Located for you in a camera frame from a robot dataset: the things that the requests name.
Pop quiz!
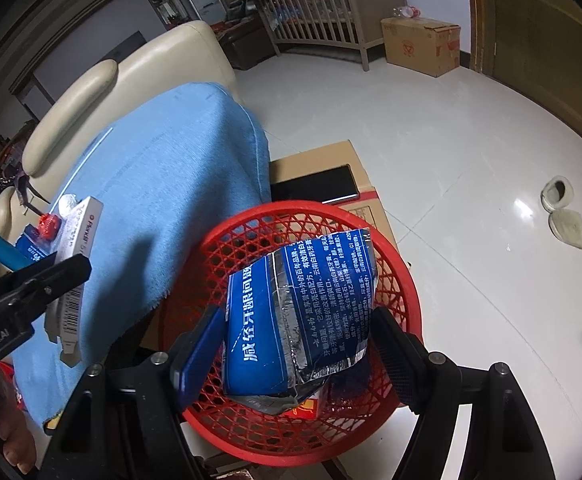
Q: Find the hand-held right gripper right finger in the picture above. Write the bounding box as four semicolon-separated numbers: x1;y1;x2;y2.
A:
371;306;556;480

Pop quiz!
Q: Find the thin white rod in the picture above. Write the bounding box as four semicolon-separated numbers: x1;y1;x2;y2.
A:
46;127;114;206

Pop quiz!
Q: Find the long white box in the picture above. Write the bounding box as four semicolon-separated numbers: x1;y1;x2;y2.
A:
43;196;106;367

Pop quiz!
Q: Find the wooden door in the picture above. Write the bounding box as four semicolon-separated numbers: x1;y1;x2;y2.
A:
463;0;582;156

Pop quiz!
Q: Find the blue carton with silver lining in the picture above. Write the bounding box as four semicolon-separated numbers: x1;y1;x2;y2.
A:
221;227;376;416

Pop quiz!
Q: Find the cream leather sofa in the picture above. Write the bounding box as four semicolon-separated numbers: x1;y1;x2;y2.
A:
0;20;238;241

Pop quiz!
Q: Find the red crumpled wrapper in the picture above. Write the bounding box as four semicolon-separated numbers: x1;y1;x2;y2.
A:
38;212;62;241

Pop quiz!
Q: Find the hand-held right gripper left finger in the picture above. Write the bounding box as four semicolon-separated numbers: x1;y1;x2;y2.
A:
46;304;226;480

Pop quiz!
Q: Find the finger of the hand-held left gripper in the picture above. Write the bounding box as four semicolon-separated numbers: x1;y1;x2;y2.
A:
6;254;92;311

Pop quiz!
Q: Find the flat brown cardboard box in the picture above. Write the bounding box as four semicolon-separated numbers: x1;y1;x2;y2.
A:
141;140;399;356

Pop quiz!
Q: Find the black bag strap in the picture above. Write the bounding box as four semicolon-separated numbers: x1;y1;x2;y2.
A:
13;167;46;216

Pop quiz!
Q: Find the brown cardboard box red print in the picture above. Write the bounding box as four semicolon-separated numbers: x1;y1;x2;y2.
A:
381;16;462;78

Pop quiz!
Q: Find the small blue box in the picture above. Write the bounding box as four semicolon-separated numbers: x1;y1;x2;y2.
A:
15;225;56;266

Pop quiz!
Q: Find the person's left hand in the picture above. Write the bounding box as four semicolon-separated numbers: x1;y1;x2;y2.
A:
0;402;39;473

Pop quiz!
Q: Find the red plastic mesh basket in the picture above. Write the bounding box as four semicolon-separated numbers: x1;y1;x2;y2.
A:
158;200;419;463

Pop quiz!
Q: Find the blue woven cloth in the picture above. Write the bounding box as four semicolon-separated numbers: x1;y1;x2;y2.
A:
8;81;272;423

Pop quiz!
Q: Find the black smartphone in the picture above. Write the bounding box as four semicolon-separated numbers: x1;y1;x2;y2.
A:
271;164;360;206

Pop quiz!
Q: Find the red and yellow box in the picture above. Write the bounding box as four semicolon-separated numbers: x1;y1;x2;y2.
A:
291;385;332;421

